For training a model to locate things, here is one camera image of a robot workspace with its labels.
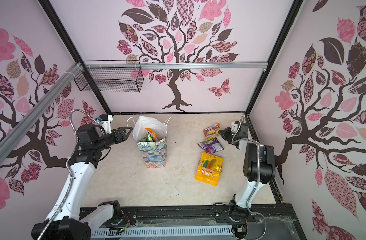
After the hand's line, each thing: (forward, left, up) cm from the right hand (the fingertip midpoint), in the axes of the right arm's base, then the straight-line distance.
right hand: (219, 129), depth 97 cm
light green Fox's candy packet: (-10, +46, +4) cm, 47 cm away
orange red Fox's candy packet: (-9, +41, +7) cm, 43 cm away
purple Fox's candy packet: (-9, +5, -7) cm, 13 cm away
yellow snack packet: (-25, +9, -5) cm, 27 cm away
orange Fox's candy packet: (0, +4, -4) cm, 6 cm away
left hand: (-14, +50, +18) cm, 55 cm away
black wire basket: (+27, +71, +25) cm, 80 cm away
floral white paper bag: (-21, +39, +7) cm, 45 cm away
